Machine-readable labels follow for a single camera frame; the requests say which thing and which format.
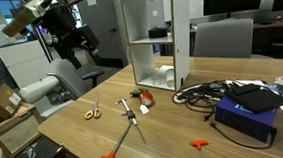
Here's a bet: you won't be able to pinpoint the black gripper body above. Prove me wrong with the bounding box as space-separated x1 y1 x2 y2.
40 6 80 52

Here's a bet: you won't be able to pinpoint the red plush toy with tag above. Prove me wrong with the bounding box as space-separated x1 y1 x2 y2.
129 86 157 117

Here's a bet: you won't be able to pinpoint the white partition cabinet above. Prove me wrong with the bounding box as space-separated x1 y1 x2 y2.
0 38 55 92

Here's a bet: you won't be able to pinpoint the white open shelf cabinet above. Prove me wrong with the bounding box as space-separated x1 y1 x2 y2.
119 0 197 96

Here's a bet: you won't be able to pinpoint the grey office chair with armrest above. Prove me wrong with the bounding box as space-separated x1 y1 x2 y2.
45 55 108 103

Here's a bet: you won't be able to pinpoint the grey door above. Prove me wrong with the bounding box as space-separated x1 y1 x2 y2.
77 0 129 71

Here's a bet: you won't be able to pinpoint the white cylindrical cushion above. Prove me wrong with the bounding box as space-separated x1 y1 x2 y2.
16 74 62 106

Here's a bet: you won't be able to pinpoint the black box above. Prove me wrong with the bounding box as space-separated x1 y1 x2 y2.
147 26 170 39

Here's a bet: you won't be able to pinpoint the clear plastic cup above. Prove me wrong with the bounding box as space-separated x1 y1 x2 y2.
148 72 163 87

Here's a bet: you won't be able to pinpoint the digital caliper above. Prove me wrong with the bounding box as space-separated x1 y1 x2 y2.
115 97 147 147

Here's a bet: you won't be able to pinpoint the brown cardboard box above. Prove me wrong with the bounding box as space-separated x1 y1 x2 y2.
0 74 25 127

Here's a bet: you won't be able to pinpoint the white paper roll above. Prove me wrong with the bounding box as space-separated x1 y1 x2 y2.
154 64 176 90

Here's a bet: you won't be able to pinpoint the wooden side table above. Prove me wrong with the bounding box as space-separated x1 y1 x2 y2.
0 100 50 158

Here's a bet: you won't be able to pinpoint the blue cardboard box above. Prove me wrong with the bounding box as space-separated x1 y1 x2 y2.
213 93 281 147

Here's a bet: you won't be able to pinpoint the black fabric pouch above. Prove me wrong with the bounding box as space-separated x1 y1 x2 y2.
224 80 283 116

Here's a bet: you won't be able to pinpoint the yellow wrist camera mount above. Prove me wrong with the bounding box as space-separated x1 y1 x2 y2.
0 5 44 42

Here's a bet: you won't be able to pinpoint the yellow handled scissors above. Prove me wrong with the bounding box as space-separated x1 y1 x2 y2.
83 98 103 121

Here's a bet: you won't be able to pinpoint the black cable bundle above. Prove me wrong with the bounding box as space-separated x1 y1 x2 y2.
170 79 234 125

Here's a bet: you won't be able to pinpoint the small orange T-handle hex key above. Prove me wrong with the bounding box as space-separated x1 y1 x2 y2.
190 139 210 158

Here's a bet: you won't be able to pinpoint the thin black cable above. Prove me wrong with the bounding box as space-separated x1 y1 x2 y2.
210 117 280 153

